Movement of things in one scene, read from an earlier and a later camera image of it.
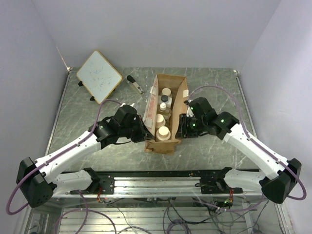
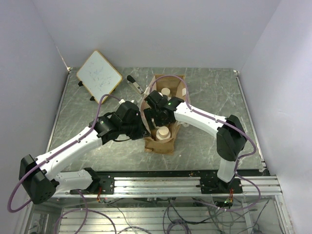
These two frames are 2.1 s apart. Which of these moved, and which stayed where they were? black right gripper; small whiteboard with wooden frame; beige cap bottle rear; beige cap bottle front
Moved: black right gripper
Stayed: small whiteboard with wooden frame; beige cap bottle rear; beige cap bottle front
